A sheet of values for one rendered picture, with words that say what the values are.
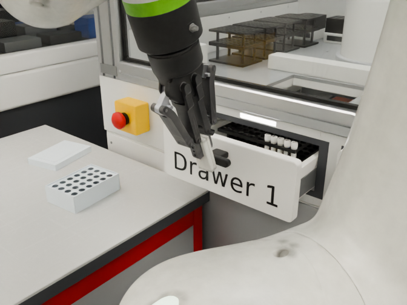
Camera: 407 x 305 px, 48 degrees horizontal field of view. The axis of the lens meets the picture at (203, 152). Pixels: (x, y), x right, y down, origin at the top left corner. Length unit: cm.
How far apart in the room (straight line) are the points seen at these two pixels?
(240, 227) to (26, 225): 43
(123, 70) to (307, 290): 85
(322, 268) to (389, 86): 13
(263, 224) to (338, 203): 61
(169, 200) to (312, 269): 64
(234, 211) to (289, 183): 27
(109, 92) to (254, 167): 51
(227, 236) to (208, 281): 73
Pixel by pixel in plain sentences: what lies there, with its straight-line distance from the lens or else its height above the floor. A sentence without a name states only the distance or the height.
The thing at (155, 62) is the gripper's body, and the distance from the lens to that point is 63.
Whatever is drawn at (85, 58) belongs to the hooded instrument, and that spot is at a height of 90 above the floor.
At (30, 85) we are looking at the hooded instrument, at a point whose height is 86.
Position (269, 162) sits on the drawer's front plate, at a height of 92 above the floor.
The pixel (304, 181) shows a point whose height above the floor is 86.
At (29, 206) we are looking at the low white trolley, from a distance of 98.
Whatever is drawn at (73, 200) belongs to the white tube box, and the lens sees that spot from 91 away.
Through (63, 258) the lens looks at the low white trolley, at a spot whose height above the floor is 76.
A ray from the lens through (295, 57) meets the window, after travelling 82.
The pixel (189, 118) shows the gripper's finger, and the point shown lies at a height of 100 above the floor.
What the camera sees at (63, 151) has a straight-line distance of 117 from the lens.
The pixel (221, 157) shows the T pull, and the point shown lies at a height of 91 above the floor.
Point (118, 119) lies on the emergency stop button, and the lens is 104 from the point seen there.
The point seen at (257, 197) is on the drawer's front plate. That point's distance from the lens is 79.
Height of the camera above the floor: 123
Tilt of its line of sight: 24 degrees down
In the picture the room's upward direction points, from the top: straight up
